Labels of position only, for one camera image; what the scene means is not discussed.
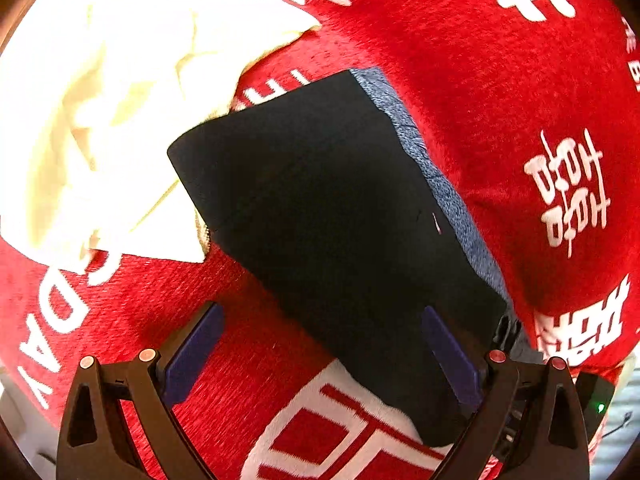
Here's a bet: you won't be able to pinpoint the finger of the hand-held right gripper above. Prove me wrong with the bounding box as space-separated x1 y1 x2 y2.
492 314 524 357

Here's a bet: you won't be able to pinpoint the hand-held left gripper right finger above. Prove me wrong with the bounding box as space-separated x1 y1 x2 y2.
421 305 591 480

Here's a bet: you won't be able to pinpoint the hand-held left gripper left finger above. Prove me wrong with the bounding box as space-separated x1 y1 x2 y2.
56 301 226 480

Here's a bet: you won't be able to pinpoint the black pants with blue trim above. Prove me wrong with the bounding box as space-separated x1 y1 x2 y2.
166 66 544 449

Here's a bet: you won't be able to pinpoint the red printed blanket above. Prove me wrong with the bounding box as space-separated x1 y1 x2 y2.
0 0 640 480

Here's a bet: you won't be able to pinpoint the cream cloth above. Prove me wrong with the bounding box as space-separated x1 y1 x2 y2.
0 0 324 267

